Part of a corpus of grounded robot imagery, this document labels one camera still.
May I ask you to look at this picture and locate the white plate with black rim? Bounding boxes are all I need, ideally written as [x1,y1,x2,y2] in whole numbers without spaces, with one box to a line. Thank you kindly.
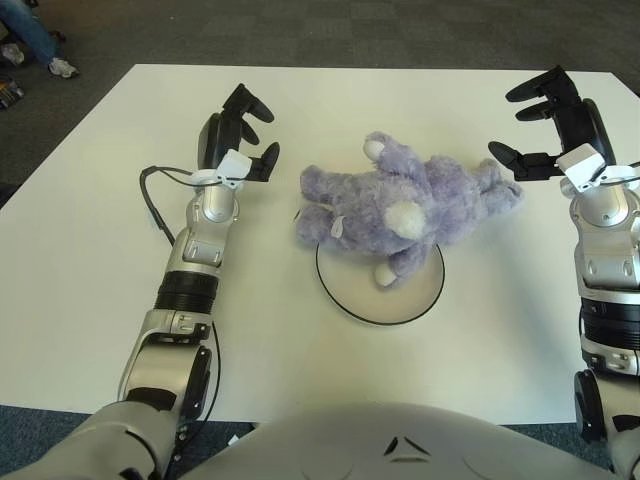
[314,239,446,329]

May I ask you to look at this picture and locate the white sneaker on foot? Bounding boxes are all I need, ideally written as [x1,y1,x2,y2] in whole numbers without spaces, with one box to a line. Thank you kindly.
[48,57,80,79]

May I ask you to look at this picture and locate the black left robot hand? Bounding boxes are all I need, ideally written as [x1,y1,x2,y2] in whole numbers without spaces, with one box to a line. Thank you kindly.
[196,83,281,184]

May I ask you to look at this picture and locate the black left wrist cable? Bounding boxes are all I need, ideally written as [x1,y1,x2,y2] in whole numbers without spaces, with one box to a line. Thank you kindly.
[140,165,236,246]

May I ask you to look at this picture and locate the person's leg in jeans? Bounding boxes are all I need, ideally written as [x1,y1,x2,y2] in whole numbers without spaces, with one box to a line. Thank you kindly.
[0,0,59,64]

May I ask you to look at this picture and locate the purple plush bunny doll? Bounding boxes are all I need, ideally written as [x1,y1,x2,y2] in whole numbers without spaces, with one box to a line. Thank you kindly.
[293,131,526,290]

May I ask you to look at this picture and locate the grey robot torso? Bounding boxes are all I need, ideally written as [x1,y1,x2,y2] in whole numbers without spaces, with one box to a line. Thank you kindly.
[179,402,619,480]

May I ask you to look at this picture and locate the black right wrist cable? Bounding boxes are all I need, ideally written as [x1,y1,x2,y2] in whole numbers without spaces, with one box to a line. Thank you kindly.
[582,160,640,189]

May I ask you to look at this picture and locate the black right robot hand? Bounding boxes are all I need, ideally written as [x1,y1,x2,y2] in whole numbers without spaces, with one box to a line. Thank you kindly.
[487,65,619,182]

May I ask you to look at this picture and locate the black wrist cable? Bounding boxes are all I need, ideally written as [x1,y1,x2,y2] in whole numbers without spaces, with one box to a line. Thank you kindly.
[140,165,236,246]
[582,160,640,189]

